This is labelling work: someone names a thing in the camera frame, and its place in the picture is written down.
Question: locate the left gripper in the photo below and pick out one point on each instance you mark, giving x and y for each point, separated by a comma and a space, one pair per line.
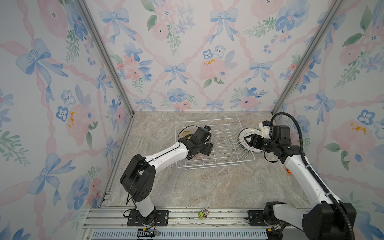
208, 149

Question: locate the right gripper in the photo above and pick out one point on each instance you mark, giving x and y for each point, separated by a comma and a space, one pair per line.
255, 139

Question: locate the white plate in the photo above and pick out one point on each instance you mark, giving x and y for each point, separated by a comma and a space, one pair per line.
245, 138

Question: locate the yellow glass cup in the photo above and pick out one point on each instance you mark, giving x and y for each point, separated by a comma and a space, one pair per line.
185, 134

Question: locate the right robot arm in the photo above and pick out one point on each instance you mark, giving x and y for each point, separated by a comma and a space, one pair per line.
329, 217

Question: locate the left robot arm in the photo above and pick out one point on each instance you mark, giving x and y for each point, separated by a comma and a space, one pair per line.
139, 176

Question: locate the green yellow toy car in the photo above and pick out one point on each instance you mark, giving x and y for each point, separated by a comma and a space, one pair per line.
203, 214

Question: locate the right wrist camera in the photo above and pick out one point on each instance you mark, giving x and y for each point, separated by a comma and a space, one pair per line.
265, 128

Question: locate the white wire dish rack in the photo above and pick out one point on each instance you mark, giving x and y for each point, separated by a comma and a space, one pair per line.
227, 149

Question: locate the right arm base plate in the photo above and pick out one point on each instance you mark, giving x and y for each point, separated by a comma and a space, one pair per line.
256, 218

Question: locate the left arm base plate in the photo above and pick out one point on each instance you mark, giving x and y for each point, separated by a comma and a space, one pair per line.
158, 218

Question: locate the aluminium front rail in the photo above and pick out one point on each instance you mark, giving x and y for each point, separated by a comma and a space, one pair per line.
111, 223

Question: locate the left aluminium corner post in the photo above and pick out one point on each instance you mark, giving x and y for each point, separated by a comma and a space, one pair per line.
101, 47

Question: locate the aluminium corner post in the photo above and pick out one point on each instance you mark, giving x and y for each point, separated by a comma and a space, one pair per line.
101, 47
310, 51

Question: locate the right aluminium corner post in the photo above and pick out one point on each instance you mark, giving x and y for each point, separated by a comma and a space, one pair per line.
310, 51

